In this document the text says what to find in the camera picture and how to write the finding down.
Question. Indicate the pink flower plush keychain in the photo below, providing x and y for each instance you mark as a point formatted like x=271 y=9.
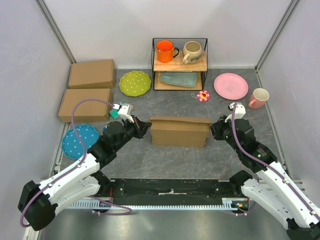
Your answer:
x=201 y=96

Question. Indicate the folded cardboard box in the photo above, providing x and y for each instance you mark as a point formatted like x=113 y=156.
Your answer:
x=89 y=111
x=97 y=74

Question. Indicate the blue dotted plate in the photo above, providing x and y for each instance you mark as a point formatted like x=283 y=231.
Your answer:
x=72 y=147

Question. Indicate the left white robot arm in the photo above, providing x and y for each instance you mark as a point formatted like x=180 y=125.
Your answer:
x=40 y=203

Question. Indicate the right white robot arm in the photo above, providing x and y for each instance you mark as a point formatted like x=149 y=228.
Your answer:
x=286 y=202

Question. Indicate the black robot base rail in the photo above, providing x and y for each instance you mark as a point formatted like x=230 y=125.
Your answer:
x=125 y=187

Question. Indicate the rear folded cardboard box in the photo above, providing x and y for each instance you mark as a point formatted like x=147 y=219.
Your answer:
x=97 y=74

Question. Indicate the pink plate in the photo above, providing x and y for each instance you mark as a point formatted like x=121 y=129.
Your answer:
x=231 y=86

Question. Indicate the brown cardboard box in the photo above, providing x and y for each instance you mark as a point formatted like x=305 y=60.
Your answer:
x=177 y=131

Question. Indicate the front folded cardboard box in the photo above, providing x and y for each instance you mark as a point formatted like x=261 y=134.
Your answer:
x=89 y=111

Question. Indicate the teal rectangular dish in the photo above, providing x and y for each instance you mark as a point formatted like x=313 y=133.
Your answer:
x=183 y=79

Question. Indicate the orange mug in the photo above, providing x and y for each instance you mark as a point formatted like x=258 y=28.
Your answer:
x=166 y=51

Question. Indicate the green dotted plate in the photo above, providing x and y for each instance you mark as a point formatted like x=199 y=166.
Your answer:
x=135 y=83

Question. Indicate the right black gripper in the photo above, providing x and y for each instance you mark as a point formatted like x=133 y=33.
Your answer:
x=216 y=128

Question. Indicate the pink mug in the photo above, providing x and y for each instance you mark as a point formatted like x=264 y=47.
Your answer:
x=258 y=98

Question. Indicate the white slotted cable duct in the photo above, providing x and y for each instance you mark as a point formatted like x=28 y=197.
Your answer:
x=225 y=204

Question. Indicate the beige ceramic mug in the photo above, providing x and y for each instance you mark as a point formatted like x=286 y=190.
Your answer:
x=192 y=52

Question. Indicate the black wire wooden shelf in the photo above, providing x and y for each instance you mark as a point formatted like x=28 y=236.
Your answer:
x=176 y=65

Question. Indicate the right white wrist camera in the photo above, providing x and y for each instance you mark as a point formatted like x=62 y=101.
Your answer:
x=238 y=111

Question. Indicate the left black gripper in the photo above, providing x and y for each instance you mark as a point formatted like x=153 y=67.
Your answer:
x=144 y=126

